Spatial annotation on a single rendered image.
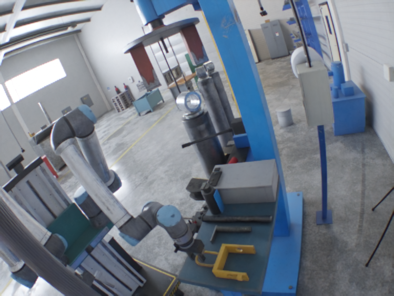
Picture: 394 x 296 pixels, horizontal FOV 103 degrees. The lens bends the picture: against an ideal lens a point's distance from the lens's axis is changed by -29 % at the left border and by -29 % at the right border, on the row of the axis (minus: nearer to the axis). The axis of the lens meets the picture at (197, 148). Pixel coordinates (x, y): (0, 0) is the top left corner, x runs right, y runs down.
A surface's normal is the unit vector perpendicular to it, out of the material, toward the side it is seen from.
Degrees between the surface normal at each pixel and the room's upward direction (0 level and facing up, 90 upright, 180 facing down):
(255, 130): 90
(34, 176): 90
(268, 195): 90
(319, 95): 90
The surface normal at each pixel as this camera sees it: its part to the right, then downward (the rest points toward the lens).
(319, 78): -0.35, 0.54
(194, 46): 0.21, 0.37
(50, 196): 0.81, -0.05
